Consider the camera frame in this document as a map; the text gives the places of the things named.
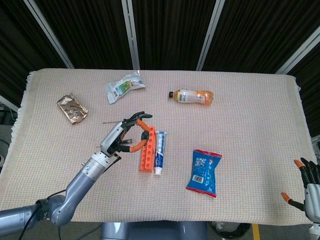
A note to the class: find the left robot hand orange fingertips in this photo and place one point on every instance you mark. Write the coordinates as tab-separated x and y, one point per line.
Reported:
112	136

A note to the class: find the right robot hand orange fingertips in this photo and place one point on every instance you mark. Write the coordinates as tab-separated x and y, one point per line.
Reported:
312	200

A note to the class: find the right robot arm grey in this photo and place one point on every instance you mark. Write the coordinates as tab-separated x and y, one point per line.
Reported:
315	232

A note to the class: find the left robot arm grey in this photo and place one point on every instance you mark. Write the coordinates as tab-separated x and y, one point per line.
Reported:
80	180

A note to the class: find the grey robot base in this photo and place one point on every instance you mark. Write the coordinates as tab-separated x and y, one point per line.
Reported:
150	232

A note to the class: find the orange plastic holder block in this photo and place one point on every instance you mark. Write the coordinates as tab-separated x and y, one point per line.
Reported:
147	160

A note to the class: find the gold red foil packet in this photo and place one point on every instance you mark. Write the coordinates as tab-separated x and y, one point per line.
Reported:
72	108

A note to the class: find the silver white snack pouch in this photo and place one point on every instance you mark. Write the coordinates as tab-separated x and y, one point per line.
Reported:
120	87

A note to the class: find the white blue toothpaste tube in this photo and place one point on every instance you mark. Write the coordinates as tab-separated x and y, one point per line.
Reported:
160	150

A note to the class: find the orange drink plastic bottle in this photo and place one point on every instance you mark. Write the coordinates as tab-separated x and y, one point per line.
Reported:
192	96

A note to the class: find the blue red snack bag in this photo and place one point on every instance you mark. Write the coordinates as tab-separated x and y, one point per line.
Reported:
203	172

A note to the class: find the beige woven tablecloth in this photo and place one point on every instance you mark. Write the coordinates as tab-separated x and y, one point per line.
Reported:
225	125

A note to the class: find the black pleated curtain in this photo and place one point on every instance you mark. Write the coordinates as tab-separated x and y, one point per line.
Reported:
170	32

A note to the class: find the white metal frame post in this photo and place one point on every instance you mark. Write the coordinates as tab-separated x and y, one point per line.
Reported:
131	35
47	31
210	35
297	55

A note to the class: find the white metal frame bar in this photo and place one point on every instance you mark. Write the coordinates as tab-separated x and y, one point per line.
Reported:
8	103

